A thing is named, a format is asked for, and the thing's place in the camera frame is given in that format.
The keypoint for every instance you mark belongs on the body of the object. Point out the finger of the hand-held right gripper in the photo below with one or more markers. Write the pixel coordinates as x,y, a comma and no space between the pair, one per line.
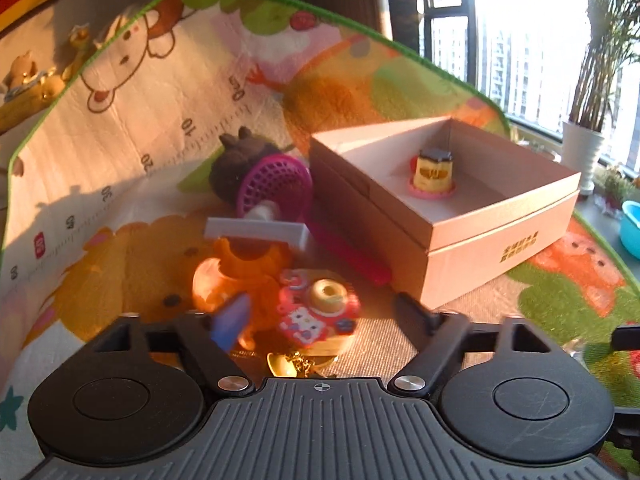
627,339

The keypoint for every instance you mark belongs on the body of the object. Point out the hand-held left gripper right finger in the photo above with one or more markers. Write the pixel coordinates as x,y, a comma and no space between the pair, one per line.
414,312

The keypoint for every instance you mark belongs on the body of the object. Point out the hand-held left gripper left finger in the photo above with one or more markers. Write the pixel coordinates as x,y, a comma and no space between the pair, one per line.
229,325

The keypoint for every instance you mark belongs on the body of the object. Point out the orange jagged toy cup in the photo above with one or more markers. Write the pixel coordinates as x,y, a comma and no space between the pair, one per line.
250,260

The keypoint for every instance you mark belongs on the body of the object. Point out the pale cardboard box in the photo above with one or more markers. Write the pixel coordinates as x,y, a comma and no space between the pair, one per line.
475,260

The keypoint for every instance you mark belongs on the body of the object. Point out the red patterned round toy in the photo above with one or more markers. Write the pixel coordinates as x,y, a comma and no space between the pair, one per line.
320,317

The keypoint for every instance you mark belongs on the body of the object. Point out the grey plastic toy bar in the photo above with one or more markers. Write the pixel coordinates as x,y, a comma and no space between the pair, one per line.
250,230

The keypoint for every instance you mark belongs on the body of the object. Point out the yellow pudding toy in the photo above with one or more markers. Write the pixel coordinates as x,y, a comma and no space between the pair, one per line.
432,172

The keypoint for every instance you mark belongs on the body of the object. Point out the pink plastic toy strainer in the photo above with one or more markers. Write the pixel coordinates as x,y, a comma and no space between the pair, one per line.
275,180

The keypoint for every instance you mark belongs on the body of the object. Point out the dark brown plush toy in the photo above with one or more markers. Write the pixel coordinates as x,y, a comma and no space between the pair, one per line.
232,172

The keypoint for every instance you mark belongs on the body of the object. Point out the blue plastic bowl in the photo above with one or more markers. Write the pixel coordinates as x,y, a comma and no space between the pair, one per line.
631,232

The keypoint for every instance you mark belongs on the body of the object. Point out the small green potted plant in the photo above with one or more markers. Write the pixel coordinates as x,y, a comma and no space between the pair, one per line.
617,185

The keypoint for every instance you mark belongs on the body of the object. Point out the tall white plant pot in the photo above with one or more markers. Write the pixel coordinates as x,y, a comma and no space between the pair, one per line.
582,155

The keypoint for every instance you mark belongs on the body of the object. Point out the cartoon printed play mat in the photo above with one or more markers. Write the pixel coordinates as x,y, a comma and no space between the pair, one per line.
150,125

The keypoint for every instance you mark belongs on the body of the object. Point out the long yellow plush cushion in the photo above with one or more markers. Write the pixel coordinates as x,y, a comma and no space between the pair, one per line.
25,105

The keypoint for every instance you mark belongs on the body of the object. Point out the dark curtain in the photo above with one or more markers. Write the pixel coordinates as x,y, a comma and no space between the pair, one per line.
395,0

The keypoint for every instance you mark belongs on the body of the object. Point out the brown plush bear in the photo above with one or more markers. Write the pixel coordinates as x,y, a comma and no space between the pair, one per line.
20,70

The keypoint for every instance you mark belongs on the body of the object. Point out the black window frame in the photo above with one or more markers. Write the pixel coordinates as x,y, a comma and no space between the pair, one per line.
472,35

